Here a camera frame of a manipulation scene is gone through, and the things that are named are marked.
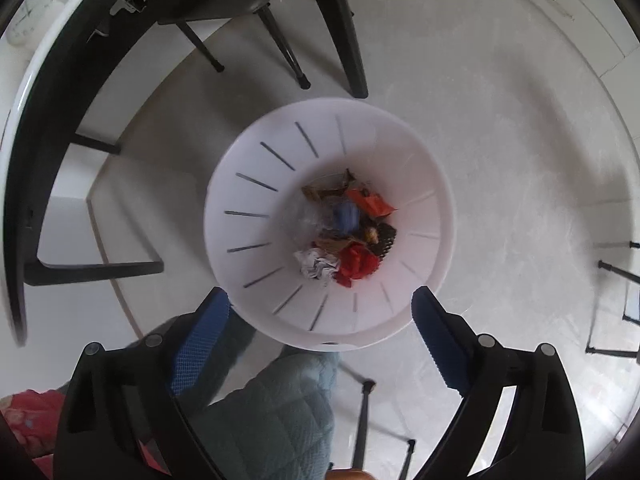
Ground clear printed plastic packet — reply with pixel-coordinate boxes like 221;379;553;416
282;198;332;240

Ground printed paper ball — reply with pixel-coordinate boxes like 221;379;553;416
294;247;340;283

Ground black table frame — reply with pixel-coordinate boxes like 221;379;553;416
2;0;166;348

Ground red paper ball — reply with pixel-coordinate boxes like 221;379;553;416
333;243;381;288

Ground black foam mesh net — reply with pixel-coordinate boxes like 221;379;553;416
366;222;397;260

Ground white cabinet unit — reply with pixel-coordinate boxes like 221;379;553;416
530;0;639;84

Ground red plastic bag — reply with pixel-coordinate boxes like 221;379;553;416
345;188;396;219

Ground white plastic trash bin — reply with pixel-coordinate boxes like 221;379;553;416
203;98;454;351

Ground white round wall clock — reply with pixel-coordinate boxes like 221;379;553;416
6;0;67;52

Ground red patterned sleeve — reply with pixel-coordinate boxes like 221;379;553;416
0;389;166;480

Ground brown paper wrapper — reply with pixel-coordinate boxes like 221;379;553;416
300;169;356;202

